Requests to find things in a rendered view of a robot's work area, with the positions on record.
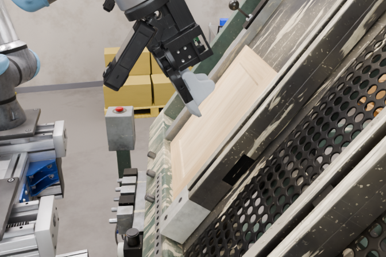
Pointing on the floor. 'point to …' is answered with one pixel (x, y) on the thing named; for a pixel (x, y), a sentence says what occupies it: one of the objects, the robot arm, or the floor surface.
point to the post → (123, 162)
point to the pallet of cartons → (140, 86)
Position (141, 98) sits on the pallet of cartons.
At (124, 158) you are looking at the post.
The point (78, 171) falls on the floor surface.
